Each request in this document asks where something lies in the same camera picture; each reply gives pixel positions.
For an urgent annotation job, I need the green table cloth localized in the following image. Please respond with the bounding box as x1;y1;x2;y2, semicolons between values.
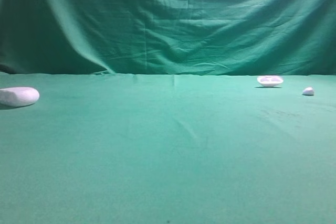
1;74;335;223

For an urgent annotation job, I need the white earbud near lid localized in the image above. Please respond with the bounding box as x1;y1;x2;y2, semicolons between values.
302;87;315;96

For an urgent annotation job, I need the white earphone case body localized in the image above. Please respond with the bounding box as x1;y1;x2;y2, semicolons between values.
1;87;40;107

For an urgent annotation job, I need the white earphone case lid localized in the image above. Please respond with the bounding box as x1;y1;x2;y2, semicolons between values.
257;76;283;88

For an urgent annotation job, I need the green backdrop cloth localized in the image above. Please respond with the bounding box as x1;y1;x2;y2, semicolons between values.
1;0;335;76

